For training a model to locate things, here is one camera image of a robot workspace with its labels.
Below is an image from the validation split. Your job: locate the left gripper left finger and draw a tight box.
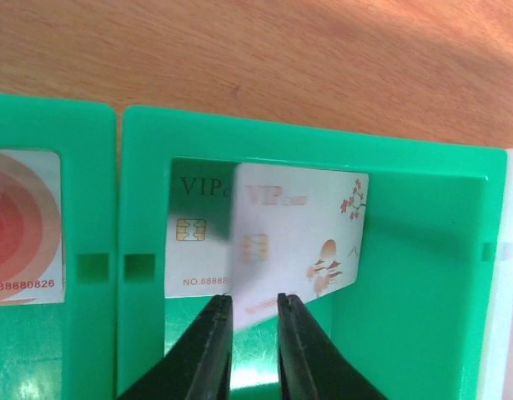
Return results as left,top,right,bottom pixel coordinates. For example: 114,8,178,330
118,294,233,399

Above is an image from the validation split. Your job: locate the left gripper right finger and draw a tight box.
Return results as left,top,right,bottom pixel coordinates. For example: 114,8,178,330
277,293,385,399

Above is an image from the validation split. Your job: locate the green plastic bin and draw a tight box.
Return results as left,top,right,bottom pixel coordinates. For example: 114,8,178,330
0,94,507,399

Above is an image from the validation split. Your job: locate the white floral card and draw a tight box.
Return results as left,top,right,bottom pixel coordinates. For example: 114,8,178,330
230,163,370,330
164,158,236,298

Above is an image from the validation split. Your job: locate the card with red circle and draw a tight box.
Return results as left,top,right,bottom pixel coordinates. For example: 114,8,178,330
0,149,65,305

